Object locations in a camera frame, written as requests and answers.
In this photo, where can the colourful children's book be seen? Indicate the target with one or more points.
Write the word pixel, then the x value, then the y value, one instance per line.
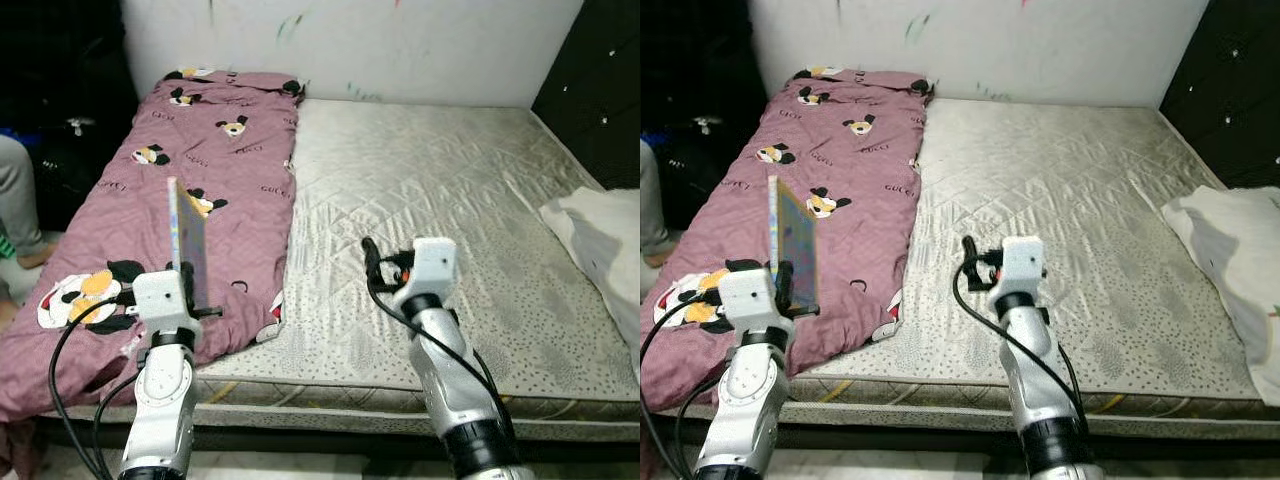
pixel 798 235
pixel 190 235

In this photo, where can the white pillow with tree print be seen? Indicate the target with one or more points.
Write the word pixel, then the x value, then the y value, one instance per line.
pixel 1230 250
pixel 600 250

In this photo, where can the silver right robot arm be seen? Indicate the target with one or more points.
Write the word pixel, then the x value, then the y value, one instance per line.
pixel 1045 380
pixel 455 380

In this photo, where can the cream quilted mattress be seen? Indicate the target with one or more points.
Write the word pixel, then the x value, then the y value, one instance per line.
pixel 1050 190
pixel 430 200

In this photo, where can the purple cartoon print blanket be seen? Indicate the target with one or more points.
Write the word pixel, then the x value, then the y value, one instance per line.
pixel 110 200
pixel 860 150

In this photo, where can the person in grey trousers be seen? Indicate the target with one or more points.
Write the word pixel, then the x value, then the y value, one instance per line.
pixel 18 200
pixel 655 200

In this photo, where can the black bags pile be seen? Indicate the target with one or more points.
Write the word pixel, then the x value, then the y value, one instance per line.
pixel 690 70
pixel 60 70

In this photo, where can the dark tufted headboard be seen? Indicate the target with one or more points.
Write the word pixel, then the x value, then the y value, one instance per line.
pixel 1225 90
pixel 600 90

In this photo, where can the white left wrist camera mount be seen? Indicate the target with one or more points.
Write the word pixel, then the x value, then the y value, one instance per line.
pixel 162 300
pixel 752 298

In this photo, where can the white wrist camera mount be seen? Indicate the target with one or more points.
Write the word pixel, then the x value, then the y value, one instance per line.
pixel 1024 264
pixel 162 300
pixel 752 298
pixel 432 265

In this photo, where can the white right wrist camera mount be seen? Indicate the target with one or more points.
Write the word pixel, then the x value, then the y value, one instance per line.
pixel 1024 264
pixel 432 265

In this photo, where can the dark bed frame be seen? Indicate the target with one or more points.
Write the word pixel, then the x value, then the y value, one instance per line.
pixel 900 435
pixel 320 445

